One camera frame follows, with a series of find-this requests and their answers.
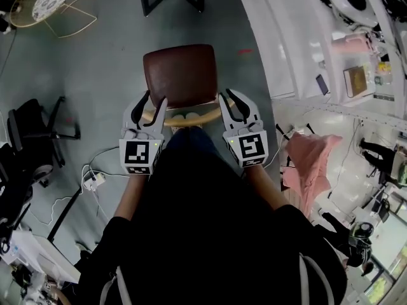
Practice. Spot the person's black top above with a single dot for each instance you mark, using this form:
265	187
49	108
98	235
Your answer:
203	234

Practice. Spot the white power strip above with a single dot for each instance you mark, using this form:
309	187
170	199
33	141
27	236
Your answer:
93	180

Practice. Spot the person's left forearm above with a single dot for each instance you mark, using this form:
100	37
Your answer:
132	195

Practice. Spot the black slanted pole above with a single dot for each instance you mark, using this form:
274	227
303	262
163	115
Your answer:
62	218

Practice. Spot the pink box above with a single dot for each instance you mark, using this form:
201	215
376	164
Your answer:
349	44

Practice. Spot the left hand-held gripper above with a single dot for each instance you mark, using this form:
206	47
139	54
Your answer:
136	151

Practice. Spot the brown seat wooden chair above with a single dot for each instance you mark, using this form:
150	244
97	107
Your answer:
179	71

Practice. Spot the person's white shoes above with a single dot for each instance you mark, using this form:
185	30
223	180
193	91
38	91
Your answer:
185	117

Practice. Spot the white long table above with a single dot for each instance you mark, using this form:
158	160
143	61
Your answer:
286	43

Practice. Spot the white paper-covered desk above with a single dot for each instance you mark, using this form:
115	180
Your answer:
38	253

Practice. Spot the black office chair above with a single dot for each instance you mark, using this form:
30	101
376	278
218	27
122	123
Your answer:
35	135

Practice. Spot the pink cloth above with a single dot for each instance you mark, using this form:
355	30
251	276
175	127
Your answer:
310	164

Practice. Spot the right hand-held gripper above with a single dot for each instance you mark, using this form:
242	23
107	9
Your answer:
251	148

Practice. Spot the person's blue jeans leg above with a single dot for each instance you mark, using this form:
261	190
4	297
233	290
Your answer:
190	141

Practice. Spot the yellow packet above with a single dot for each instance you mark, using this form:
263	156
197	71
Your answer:
383	67

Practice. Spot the person's right forearm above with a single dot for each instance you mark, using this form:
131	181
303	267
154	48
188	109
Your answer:
264	186

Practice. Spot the dark smartphone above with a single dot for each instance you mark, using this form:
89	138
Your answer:
322	84

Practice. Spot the tan book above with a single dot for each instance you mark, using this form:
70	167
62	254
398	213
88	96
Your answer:
356	81

